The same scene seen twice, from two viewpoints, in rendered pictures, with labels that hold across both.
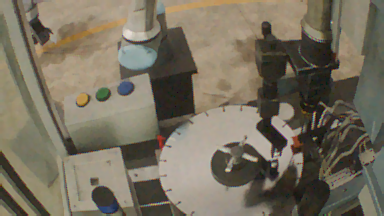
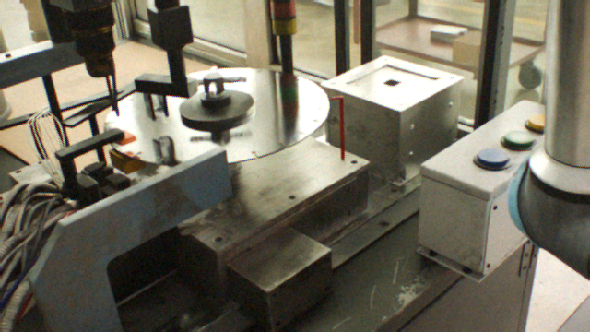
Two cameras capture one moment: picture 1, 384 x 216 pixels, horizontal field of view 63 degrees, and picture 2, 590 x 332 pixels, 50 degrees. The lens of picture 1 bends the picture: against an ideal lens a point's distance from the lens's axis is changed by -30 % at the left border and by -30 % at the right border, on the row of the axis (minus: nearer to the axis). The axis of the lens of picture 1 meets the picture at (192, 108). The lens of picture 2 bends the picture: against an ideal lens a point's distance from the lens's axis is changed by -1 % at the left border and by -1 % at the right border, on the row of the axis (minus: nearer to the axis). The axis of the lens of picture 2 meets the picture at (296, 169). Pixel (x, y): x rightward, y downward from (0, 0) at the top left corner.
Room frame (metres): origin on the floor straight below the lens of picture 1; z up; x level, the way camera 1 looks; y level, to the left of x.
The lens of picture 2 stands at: (1.27, -0.46, 1.34)
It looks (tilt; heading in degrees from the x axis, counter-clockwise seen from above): 30 degrees down; 147
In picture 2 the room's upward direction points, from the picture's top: 4 degrees counter-clockwise
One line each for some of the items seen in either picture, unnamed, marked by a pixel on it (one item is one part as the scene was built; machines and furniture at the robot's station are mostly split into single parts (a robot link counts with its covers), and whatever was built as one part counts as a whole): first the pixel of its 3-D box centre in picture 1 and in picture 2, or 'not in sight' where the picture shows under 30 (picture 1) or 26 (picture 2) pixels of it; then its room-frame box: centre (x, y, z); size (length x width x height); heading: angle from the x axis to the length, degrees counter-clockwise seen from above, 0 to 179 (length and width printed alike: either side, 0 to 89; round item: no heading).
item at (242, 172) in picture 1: (236, 161); (216, 101); (0.49, -0.08, 0.96); 0.11 x 0.11 x 0.03
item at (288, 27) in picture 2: not in sight; (284, 24); (0.31, 0.16, 0.98); 0.05 x 0.04 x 0.03; 9
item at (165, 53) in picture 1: (151, 43); not in sight; (1.09, 0.11, 0.80); 0.15 x 0.15 x 0.10
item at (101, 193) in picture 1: (104, 200); not in sight; (0.31, 0.16, 1.14); 0.05 x 0.04 x 0.03; 9
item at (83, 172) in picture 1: (102, 194); (391, 120); (0.50, 0.26, 0.82); 0.18 x 0.18 x 0.15; 9
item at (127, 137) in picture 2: (308, 141); (100, 161); (0.52, -0.27, 0.95); 0.10 x 0.03 x 0.07; 99
